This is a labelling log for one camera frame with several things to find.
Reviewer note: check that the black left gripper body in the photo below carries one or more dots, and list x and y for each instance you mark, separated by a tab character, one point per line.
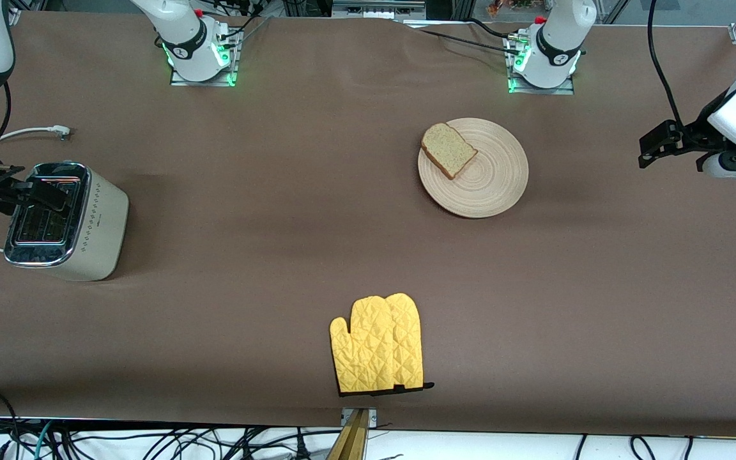
694	136

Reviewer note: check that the round wooden plate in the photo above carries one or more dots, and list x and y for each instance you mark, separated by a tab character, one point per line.
486	176

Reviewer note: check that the brown bread slice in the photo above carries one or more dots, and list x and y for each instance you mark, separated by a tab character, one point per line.
448	148

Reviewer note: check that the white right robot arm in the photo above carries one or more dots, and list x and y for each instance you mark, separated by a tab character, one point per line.
186	38

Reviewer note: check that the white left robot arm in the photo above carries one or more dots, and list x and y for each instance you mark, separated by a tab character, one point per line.
559	38

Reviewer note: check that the cream chrome toaster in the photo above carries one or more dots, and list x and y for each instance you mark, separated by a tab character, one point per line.
96	223

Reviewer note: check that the brown table cover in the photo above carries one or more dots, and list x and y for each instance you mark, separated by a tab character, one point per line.
534	287

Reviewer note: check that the orange patterned object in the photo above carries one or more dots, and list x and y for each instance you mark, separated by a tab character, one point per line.
508	6

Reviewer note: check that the grey equipment box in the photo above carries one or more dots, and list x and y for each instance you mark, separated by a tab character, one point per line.
374	9

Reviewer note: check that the yellow quilted oven mitt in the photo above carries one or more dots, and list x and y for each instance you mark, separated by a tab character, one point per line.
365	345
409	345

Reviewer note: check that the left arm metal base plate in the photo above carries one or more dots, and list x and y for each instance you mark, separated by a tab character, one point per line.
569	89

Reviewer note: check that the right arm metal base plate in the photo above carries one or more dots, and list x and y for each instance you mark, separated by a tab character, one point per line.
234	61

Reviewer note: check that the wooden bar with metal bracket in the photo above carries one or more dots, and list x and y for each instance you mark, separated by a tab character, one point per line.
352	441

